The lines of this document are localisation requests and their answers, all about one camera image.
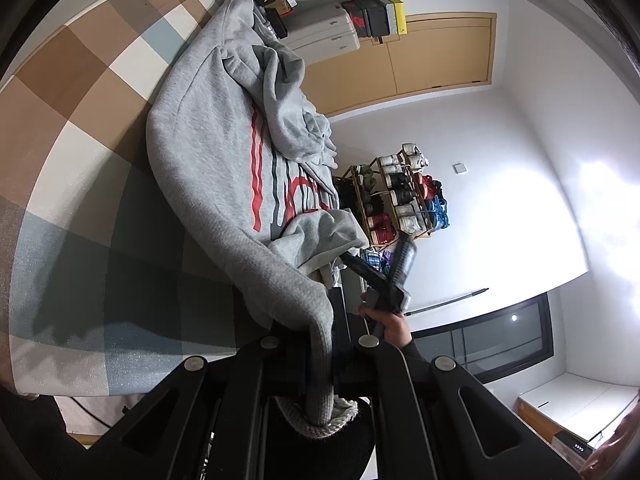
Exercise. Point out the bamboo shoe rack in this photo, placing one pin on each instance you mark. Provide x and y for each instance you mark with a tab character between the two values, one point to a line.
356	172

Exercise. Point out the flat black box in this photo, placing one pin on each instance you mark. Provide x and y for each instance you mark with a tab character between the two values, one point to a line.
279	24

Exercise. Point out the grey printed hoodie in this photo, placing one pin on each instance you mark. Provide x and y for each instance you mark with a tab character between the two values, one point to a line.
210	160

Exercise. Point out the black device with lights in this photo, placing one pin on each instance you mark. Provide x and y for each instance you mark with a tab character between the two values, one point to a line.
570	445

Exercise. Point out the black rod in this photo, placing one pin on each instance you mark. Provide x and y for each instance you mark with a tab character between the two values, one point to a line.
450	301

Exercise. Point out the white suitcase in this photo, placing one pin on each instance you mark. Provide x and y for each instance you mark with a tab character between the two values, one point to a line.
325	30

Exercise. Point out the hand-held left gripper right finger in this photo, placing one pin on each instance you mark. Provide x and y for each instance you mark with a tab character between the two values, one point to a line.
360	365

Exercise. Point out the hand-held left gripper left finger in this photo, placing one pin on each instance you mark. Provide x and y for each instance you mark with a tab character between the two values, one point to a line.
285	360

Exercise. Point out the white light switch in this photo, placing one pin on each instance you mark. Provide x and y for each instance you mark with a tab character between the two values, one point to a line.
460	168

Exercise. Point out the person's right hand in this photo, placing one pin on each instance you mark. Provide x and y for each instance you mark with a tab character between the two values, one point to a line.
395	330

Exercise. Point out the shoe rack with shoes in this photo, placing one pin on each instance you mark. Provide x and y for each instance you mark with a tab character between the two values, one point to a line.
405	195

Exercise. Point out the person's right forearm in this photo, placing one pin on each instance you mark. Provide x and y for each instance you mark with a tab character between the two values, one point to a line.
415	352

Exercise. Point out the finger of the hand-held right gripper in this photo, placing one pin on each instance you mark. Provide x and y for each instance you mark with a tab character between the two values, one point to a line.
357	265

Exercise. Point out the yellow lid shoe box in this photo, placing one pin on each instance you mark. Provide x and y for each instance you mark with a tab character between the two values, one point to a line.
395	12

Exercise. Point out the white table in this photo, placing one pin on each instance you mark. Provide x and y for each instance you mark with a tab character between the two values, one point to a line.
575	405

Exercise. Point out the dark window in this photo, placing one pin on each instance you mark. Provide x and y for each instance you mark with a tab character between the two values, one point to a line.
500	345

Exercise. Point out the checkered bed sheet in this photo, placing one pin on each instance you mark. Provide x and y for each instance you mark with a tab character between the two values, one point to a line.
75	160

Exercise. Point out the blue white plaid shirt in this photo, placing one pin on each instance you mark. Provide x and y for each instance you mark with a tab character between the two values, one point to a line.
372	259

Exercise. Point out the wooden door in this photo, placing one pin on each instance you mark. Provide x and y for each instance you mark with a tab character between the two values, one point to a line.
425	55

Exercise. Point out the small brown cardboard box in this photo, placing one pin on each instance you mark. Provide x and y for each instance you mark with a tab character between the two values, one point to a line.
281	4

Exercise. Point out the purple cloth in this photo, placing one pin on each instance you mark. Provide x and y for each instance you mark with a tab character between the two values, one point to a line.
390	262

